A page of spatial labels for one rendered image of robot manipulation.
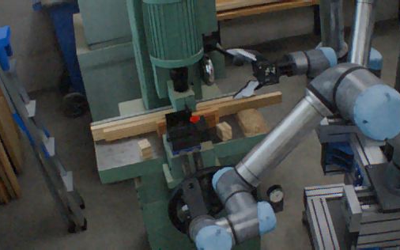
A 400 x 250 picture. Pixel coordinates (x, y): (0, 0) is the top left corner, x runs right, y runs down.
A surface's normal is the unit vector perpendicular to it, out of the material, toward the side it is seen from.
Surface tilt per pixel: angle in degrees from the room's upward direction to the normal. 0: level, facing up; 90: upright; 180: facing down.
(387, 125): 84
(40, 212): 0
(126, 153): 0
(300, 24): 90
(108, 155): 0
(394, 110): 84
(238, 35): 90
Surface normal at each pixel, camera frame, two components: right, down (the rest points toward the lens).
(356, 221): 0.00, 0.56
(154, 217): 0.24, 0.53
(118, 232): -0.10, -0.82
